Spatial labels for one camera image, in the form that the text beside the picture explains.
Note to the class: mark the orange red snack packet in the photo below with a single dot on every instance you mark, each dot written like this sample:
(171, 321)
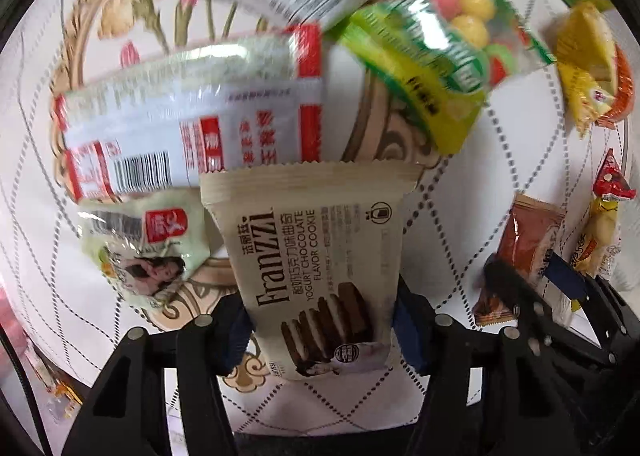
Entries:
(625, 86)

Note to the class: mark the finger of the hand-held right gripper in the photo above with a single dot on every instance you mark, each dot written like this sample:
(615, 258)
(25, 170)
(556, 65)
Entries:
(515, 291)
(567, 278)

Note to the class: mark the small pale green snack packet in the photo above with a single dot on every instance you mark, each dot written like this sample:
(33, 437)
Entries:
(150, 246)

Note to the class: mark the red wrapped candy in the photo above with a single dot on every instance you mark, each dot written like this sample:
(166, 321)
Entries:
(610, 181)

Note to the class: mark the large white red snack packet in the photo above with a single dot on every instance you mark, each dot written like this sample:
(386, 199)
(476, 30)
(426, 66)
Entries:
(175, 126)

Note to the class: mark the yellow wrapped candy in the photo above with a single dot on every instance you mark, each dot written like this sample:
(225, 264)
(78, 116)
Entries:
(600, 231)

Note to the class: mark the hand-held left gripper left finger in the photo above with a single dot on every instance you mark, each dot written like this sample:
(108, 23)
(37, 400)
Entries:
(236, 336)

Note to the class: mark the beige chocolate cookie packet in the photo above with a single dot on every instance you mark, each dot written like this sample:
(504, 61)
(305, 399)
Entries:
(320, 261)

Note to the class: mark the orange brown snack packet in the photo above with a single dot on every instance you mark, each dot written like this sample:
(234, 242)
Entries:
(532, 231)

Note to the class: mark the yellow green snack packet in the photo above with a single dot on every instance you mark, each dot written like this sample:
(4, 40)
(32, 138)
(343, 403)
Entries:
(425, 103)

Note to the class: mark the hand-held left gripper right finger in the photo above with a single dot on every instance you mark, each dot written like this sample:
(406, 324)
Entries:
(411, 331)

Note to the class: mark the clear bag of coloured candy balls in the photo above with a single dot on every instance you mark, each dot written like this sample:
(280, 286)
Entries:
(470, 26)

